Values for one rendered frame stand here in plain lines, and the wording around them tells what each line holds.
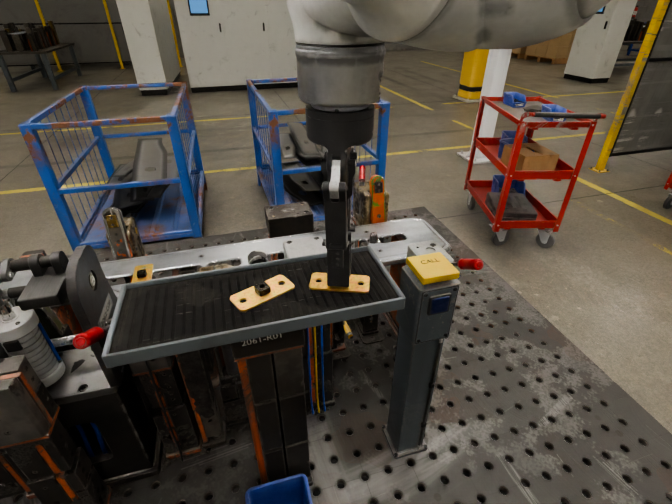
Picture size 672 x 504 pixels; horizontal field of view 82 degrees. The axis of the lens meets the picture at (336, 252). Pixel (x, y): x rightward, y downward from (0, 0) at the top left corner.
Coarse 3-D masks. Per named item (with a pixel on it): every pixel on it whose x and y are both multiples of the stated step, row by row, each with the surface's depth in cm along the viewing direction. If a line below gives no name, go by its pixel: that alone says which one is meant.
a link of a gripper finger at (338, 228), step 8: (328, 184) 40; (344, 184) 40; (328, 192) 41; (344, 192) 40; (328, 200) 42; (336, 200) 42; (344, 200) 42; (328, 208) 43; (336, 208) 43; (344, 208) 43; (328, 216) 44; (336, 216) 43; (344, 216) 43; (328, 224) 44; (336, 224) 44; (344, 224) 44; (328, 232) 45; (336, 232) 45; (344, 232) 45; (328, 240) 46; (336, 240) 46; (344, 240) 46; (328, 248) 47; (336, 248) 47; (344, 248) 47
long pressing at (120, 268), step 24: (264, 240) 96; (360, 240) 96; (408, 240) 96; (120, 264) 87; (144, 264) 87; (168, 264) 87; (192, 264) 87; (240, 264) 87; (384, 264) 88; (120, 288) 80
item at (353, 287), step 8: (312, 280) 55; (352, 280) 55; (360, 280) 55; (368, 280) 55; (312, 288) 54; (320, 288) 54; (328, 288) 54; (336, 288) 54; (344, 288) 54; (352, 288) 54; (360, 288) 54; (368, 288) 54
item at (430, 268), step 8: (416, 256) 61; (424, 256) 61; (432, 256) 61; (440, 256) 61; (408, 264) 60; (416, 264) 59; (424, 264) 59; (432, 264) 59; (440, 264) 59; (448, 264) 59; (416, 272) 58; (424, 272) 57; (432, 272) 57; (440, 272) 57; (448, 272) 57; (456, 272) 57; (424, 280) 56; (432, 280) 56; (440, 280) 57
